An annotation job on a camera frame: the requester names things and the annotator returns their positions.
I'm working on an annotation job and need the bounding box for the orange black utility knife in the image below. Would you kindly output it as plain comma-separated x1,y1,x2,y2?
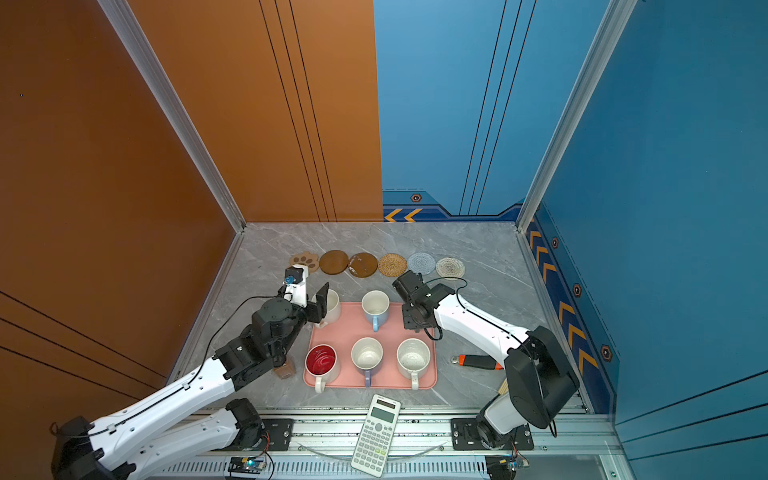
451,355,503,370

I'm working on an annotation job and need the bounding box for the circuit board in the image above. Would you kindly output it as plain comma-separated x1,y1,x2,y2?
485,456,529,480
227,456,270,479

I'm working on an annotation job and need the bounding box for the white mug purple handle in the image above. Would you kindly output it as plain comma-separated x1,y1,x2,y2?
351,337,384,388

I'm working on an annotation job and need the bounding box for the woven rattan coaster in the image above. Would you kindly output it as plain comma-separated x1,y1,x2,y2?
378,253,408,278

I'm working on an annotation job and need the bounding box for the spice jar black lid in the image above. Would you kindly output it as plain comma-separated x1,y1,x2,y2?
273,359,296,380

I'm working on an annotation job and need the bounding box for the cream mug front right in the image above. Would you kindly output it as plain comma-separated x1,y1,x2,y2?
397,338,431,390

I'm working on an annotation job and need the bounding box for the pink tray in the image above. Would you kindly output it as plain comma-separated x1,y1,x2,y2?
308,302,438,390

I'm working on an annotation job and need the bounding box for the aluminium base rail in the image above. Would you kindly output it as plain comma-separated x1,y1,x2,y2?
153,410,632,479

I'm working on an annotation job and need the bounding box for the left circuit board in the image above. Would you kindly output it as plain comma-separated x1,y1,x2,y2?
227,456,270,479

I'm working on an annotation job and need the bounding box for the cork paw print coaster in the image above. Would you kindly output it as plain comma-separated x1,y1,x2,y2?
290,251,320,273

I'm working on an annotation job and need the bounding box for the aluminium frame post right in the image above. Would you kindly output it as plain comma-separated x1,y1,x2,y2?
516,0,637,234

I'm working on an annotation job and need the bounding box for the light blue mug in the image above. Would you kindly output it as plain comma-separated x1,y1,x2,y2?
361,290,390,332

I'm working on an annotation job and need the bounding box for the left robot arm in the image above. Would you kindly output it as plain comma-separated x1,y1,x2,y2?
51,283,329,479

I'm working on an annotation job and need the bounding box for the white calculator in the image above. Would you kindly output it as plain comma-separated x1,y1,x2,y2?
351,394,401,478

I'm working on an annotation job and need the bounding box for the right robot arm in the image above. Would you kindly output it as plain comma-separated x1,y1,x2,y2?
393,270,580,449

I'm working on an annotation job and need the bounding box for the light blue rope coaster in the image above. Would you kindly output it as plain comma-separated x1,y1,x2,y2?
407,252,436,275

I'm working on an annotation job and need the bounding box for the right circuit board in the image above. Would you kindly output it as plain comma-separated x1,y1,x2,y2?
485,456,529,480

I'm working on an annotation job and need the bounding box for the glossy brown wooden coaster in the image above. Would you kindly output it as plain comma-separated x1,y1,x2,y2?
348,252,378,278

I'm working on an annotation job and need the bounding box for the aluminium frame post left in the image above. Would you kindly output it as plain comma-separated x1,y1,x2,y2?
98,0,246,234

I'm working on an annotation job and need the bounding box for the matte brown wooden coaster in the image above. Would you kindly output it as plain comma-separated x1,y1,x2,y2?
319,250,349,275

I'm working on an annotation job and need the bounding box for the aluminium frame post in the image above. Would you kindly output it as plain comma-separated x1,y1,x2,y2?
98,0,246,234
516,0,637,234

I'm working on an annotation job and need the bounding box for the red inside mug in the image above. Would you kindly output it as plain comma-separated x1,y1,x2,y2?
305,344,341,394

